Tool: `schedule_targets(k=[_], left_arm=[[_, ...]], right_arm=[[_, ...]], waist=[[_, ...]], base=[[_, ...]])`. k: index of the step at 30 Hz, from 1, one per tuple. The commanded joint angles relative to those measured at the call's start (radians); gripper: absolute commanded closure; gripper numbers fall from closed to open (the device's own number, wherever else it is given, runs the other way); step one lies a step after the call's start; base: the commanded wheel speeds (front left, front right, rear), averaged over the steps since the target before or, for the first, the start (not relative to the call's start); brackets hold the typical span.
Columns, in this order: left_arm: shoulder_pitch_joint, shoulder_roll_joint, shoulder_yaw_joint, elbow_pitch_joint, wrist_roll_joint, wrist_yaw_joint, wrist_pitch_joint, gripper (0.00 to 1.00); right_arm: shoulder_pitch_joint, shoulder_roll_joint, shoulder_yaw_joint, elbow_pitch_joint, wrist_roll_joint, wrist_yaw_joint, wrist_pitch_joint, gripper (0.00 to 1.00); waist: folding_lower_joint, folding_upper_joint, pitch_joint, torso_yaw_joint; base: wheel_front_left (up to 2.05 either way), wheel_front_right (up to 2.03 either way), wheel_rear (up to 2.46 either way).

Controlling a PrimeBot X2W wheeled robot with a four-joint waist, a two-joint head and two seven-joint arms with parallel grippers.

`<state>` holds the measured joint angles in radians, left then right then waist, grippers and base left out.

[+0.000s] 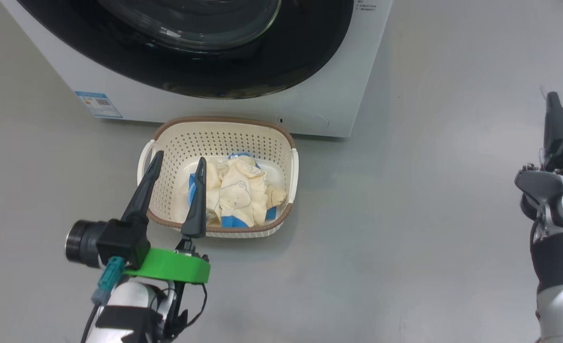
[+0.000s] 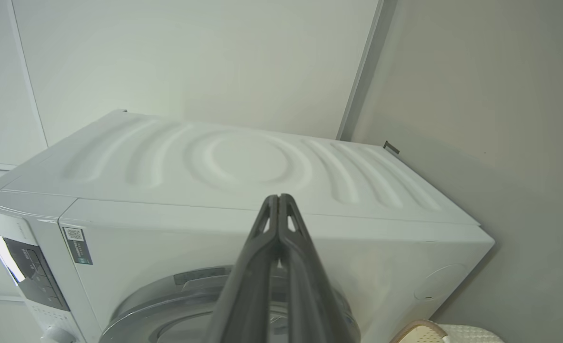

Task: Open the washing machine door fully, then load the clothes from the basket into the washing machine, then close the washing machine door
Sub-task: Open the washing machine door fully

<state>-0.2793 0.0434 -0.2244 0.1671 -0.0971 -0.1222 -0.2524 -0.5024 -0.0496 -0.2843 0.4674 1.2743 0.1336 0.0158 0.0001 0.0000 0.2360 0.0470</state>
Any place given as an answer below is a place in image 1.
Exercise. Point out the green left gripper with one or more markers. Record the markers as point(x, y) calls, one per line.
point(176, 269)

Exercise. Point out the black round glass washer door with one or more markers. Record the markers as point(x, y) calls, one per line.
point(286, 57)

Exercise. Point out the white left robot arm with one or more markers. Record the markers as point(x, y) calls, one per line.
point(134, 297)

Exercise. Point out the cream perforated laundry basket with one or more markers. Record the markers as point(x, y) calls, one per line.
point(176, 143)

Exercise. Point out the white front-load washing machine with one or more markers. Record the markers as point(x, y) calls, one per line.
point(338, 95)

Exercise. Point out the blue energy label sticker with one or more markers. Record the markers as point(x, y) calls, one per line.
point(99, 105)

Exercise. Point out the small printed text sticker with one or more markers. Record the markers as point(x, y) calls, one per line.
point(366, 5)

